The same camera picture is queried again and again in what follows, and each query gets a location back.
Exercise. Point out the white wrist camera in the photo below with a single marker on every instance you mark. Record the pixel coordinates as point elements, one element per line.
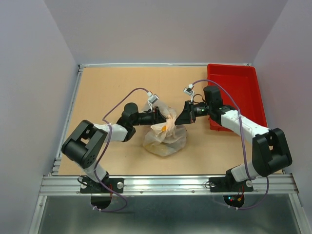
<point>152,99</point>
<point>189,91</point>

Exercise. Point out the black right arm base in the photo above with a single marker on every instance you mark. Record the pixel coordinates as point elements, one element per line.
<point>222,184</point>

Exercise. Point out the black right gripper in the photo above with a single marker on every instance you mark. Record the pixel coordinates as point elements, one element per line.
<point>186,116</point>

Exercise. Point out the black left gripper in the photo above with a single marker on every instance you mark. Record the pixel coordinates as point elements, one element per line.
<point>156,117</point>

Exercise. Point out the white plastic bag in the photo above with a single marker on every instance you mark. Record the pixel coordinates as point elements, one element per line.
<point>165,143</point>

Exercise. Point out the red plastic tray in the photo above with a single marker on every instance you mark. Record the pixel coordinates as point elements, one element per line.
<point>242,85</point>

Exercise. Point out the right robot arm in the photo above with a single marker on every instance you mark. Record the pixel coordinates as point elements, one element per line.
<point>270,151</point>

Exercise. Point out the aluminium front rail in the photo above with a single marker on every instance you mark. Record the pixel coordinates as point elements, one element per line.
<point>160,185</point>

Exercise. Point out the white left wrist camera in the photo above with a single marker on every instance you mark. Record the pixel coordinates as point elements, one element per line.
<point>152,99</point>

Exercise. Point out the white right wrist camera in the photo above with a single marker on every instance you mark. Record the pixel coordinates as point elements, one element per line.
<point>189,91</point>

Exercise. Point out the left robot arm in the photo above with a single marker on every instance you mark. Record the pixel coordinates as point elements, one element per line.
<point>85,142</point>

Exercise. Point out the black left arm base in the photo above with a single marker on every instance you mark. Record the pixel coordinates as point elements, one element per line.
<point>88,186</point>

